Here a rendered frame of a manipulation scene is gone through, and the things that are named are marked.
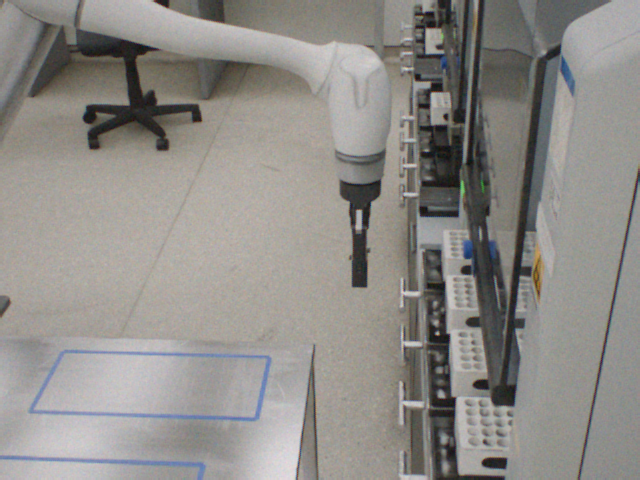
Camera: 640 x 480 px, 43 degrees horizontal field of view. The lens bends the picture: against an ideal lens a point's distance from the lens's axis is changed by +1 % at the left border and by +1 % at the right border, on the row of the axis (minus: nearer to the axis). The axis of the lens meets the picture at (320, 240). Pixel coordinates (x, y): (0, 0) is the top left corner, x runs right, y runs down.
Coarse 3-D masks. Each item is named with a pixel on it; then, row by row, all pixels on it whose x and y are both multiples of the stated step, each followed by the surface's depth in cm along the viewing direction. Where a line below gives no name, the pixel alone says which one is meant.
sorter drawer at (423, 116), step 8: (416, 112) 217; (424, 112) 214; (416, 120) 214; (424, 120) 210; (416, 128) 213; (424, 128) 207; (432, 128) 207; (400, 136) 217; (416, 136) 211; (400, 144) 213; (416, 144) 210; (416, 152) 210
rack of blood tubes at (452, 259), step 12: (444, 240) 150; (456, 240) 151; (528, 240) 150; (444, 252) 147; (456, 252) 147; (528, 252) 147; (444, 264) 146; (456, 264) 145; (468, 264) 145; (528, 264) 144; (444, 276) 147; (528, 276) 146
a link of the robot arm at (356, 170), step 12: (336, 156) 140; (348, 156) 137; (372, 156) 137; (384, 156) 139; (336, 168) 141; (348, 168) 138; (360, 168) 138; (372, 168) 138; (384, 168) 143; (348, 180) 139; (360, 180) 139; (372, 180) 139
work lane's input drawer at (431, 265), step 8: (424, 256) 157; (432, 256) 154; (440, 256) 154; (424, 264) 155; (432, 264) 152; (440, 264) 150; (424, 272) 152; (432, 272) 150; (440, 272) 150; (400, 280) 159; (424, 280) 150; (432, 280) 147; (440, 280) 147; (400, 288) 157; (424, 288) 148; (432, 288) 148; (440, 288) 147; (400, 296) 154; (408, 296) 155; (416, 296) 155; (400, 304) 152; (400, 312) 152
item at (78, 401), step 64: (0, 384) 126; (64, 384) 126; (128, 384) 125; (192, 384) 125; (256, 384) 124; (0, 448) 115; (64, 448) 114; (128, 448) 114; (192, 448) 113; (256, 448) 113
